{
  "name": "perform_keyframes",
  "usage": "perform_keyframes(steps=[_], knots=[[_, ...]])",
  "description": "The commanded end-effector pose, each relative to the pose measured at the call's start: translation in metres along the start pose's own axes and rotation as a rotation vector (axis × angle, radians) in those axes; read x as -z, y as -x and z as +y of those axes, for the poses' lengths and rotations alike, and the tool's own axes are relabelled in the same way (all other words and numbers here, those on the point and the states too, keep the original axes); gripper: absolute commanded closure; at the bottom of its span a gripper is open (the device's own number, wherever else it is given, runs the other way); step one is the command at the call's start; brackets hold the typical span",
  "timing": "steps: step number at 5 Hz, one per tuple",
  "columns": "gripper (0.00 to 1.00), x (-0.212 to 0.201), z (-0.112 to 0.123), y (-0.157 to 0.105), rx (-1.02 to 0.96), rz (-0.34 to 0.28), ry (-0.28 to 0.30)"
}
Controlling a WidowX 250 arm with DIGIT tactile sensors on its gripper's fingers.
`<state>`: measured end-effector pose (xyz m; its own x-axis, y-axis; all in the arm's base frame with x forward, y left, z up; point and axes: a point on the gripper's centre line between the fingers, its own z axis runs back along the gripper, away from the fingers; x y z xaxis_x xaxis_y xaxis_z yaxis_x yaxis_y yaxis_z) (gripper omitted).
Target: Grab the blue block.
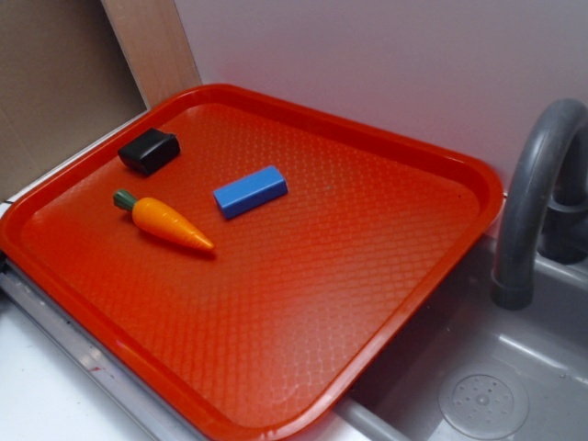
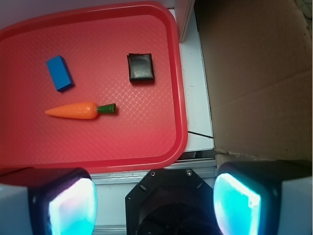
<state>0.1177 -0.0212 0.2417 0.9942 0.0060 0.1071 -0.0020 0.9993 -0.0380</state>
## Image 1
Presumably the grey curved faucet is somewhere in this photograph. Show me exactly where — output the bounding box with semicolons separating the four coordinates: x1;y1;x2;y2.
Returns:
492;98;587;310

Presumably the grey toy sink basin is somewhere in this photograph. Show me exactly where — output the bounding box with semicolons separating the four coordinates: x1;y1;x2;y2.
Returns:
338;236;588;441

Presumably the black rectangular block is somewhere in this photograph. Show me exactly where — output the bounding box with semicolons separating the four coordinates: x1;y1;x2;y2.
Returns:
118;129;181;176

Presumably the red plastic tray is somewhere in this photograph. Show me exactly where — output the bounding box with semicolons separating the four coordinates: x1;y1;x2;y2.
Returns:
1;85;503;440

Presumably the blue rectangular block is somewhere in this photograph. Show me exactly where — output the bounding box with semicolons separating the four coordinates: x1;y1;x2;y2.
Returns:
212;165;288;220

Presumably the brown cardboard board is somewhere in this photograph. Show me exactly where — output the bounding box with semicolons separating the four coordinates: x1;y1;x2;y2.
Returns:
1;1;145;199

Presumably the wooden side panel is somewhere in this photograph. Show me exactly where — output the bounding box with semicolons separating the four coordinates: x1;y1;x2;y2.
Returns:
102;0;201;108

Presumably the orange toy carrot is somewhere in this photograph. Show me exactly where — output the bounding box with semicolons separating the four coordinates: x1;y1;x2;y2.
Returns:
113;189;214;252

